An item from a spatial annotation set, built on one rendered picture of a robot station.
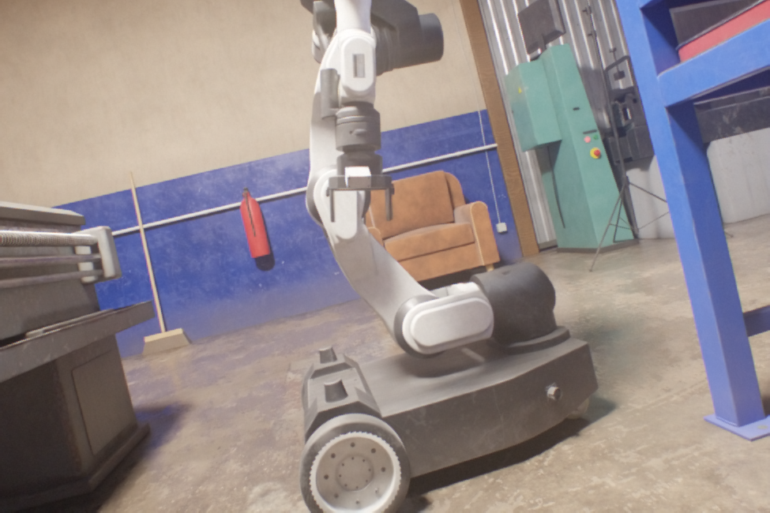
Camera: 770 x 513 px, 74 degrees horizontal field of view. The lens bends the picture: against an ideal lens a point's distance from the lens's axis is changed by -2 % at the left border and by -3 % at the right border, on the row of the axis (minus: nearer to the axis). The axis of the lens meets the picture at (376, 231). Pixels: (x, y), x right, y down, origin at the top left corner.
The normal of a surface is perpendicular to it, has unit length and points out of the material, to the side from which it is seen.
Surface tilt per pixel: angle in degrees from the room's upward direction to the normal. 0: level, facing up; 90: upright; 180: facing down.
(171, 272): 90
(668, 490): 0
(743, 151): 90
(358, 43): 90
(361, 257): 115
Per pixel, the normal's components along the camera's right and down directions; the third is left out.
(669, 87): -0.97, 0.23
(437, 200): 0.27, 0.09
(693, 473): -0.23, -0.97
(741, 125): 0.10, -0.03
